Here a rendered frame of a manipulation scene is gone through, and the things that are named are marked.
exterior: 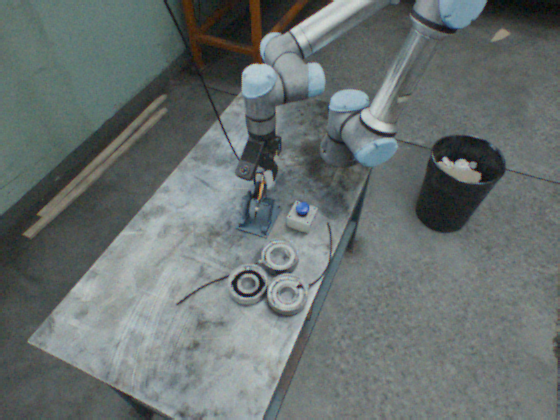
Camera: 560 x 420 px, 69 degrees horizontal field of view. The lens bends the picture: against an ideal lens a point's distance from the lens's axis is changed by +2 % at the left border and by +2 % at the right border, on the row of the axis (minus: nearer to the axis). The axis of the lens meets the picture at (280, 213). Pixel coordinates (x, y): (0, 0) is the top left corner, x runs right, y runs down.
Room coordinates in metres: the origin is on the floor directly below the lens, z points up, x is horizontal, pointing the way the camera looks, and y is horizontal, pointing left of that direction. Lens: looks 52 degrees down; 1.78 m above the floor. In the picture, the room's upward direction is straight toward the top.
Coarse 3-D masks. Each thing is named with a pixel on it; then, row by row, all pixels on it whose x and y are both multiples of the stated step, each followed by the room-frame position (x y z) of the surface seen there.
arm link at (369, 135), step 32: (416, 0) 0.97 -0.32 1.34; (448, 0) 0.88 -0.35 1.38; (480, 0) 0.91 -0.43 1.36; (416, 32) 0.93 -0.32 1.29; (448, 32) 0.90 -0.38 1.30; (416, 64) 0.90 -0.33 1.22; (384, 96) 0.91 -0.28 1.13; (352, 128) 0.93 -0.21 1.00; (384, 128) 0.87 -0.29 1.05; (384, 160) 0.86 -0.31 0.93
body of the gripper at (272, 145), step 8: (256, 136) 0.76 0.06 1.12; (264, 136) 0.76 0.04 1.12; (272, 136) 0.82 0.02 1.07; (280, 136) 0.83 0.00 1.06; (272, 144) 0.80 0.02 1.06; (280, 144) 0.83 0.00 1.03; (264, 152) 0.77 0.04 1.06; (272, 152) 0.78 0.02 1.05; (280, 152) 0.82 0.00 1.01; (264, 160) 0.76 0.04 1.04; (272, 160) 0.77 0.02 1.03; (264, 168) 0.77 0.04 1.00
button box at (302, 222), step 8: (312, 208) 0.75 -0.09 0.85; (288, 216) 0.72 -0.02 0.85; (296, 216) 0.72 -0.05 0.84; (304, 216) 0.72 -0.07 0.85; (312, 216) 0.72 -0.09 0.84; (288, 224) 0.72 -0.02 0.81; (296, 224) 0.71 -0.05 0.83; (304, 224) 0.70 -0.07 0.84; (312, 224) 0.72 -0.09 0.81; (304, 232) 0.69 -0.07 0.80
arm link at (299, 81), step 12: (288, 60) 0.87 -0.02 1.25; (300, 60) 0.88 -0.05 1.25; (276, 72) 0.83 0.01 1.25; (288, 72) 0.82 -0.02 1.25; (300, 72) 0.82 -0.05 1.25; (312, 72) 0.83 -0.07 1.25; (288, 84) 0.79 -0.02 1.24; (300, 84) 0.80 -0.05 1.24; (312, 84) 0.81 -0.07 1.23; (324, 84) 0.83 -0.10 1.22; (288, 96) 0.78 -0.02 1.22; (300, 96) 0.79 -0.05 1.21; (312, 96) 0.82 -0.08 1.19
